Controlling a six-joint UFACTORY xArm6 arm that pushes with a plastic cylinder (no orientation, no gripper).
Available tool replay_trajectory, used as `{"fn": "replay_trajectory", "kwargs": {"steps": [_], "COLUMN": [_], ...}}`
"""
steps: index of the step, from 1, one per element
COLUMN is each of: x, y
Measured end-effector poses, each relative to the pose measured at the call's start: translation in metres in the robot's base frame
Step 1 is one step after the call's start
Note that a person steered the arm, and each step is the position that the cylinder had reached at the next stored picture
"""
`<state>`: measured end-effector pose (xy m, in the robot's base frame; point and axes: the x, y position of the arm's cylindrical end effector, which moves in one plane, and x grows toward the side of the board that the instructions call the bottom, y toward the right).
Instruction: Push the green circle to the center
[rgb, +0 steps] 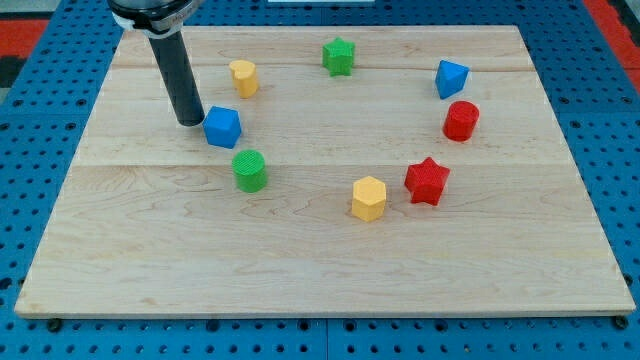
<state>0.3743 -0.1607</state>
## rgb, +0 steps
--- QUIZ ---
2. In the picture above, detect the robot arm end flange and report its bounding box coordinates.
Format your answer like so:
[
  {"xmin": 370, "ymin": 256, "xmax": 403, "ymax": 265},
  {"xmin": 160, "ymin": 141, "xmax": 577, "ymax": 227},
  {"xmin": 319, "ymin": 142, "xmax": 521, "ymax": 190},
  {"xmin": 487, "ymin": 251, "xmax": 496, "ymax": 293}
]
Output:
[{"xmin": 107, "ymin": 0, "xmax": 204, "ymax": 39}]

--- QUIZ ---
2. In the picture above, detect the yellow hexagon block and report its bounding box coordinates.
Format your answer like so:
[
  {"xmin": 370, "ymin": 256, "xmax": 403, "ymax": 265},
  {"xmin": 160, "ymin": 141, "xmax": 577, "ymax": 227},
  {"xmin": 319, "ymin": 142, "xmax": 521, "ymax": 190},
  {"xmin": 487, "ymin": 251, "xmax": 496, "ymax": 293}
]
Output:
[{"xmin": 351, "ymin": 176, "xmax": 387, "ymax": 222}]

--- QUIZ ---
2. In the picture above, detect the wooden board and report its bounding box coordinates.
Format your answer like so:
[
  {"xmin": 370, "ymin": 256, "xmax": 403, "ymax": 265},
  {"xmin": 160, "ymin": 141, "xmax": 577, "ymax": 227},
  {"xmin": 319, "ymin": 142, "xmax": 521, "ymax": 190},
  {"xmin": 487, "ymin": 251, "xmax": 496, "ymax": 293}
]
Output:
[{"xmin": 15, "ymin": 26, "xmax": 636, "ymax": 319}]

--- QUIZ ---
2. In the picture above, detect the green cylinder block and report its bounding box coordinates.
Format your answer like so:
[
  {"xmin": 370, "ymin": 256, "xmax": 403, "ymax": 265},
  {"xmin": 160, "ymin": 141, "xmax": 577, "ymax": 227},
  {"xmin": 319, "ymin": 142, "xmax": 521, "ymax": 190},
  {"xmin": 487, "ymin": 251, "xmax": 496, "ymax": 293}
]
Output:
[{"xmin": 232, "ymin": 149, "xmax": 268, "ymax": 193}]

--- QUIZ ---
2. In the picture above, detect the red star block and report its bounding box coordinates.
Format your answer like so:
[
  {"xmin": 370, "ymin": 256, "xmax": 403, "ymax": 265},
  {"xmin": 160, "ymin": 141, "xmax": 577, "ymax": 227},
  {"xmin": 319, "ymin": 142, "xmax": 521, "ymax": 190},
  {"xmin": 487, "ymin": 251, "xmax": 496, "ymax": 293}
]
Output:
[{"xmin": 404, "ymin": 157, "xmax": 451, "ymax": 206}]

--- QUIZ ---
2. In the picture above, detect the blue cube block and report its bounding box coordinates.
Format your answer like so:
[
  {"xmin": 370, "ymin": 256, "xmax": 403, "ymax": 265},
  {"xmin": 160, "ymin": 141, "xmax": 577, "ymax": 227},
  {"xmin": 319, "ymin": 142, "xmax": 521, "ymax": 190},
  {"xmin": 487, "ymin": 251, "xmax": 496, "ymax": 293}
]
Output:
[{"xmin": 203, "ymin": 106, "xmax": 242, "ymax": 149}]

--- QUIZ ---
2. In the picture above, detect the yellow heart block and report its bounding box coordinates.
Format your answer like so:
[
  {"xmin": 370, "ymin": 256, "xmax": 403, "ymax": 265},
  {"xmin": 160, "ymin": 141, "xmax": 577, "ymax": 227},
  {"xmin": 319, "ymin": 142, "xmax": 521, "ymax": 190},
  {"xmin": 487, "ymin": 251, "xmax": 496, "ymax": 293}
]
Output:
[{"xmin": 229, "ymin": 59, "xmax": 259, "ymax": 99}]

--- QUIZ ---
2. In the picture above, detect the green star block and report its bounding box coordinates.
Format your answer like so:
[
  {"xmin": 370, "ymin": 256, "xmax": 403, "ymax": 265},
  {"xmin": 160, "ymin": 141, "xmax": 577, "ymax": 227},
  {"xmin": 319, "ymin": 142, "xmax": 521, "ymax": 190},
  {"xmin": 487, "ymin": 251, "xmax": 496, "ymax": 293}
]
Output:
[{"xmin": 322, "ymin": 37, "xmax": 355, "ymax": 76}]

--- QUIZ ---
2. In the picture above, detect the red cylinder block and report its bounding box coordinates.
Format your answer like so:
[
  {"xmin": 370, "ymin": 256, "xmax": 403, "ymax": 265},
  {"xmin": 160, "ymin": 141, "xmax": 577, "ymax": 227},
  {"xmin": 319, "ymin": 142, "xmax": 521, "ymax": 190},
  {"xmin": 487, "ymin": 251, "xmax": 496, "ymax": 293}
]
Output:
[{"xmin": 443, "ymin": 100, "xmax": 480, "ymax": 142}]

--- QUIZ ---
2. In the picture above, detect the blue triangle block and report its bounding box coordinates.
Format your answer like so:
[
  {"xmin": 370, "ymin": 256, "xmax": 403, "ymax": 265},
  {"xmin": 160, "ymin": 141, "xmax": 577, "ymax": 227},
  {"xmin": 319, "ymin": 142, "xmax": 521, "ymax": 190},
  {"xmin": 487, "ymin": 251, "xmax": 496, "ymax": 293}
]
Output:
[{"xmin": 435, "ymin": 60, "xmax": 470, "ymax": 100}]

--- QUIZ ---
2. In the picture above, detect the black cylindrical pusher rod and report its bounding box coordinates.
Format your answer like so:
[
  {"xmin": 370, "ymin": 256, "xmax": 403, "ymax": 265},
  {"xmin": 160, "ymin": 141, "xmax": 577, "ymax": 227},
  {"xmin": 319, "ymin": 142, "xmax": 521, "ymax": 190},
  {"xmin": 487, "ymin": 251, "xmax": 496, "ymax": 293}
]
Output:
[{"xmin": 149, "ymin": 31, "xmax": 205, "ymax": 127}]

